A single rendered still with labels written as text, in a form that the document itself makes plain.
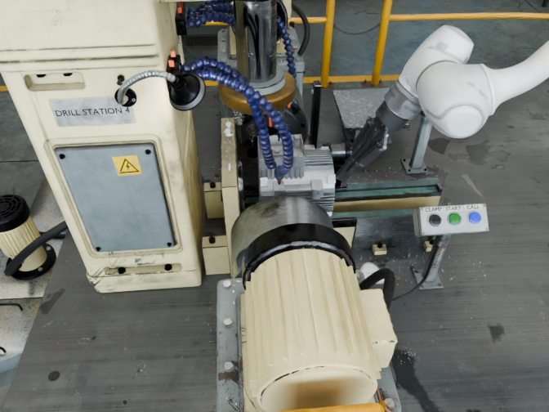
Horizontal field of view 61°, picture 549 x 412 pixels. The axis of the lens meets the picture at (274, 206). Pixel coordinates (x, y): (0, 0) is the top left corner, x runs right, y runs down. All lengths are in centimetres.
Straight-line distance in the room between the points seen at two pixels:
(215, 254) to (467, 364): 70
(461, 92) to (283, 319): 54
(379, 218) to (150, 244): 63
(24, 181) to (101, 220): 212
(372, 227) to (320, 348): 83
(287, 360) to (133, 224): 67
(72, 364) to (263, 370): 76
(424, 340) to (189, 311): 62
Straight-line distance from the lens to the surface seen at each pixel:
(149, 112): 98
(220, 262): 134
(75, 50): 94
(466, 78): 98
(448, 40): 109
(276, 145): 130
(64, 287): 147
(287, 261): 69
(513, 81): 102
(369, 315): 69
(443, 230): 122
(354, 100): 190
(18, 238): 196
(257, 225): 102
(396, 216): 139
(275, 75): 112
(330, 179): 124
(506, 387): 132
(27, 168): 337
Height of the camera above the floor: 188
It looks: 44 degrees down
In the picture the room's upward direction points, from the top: straight up
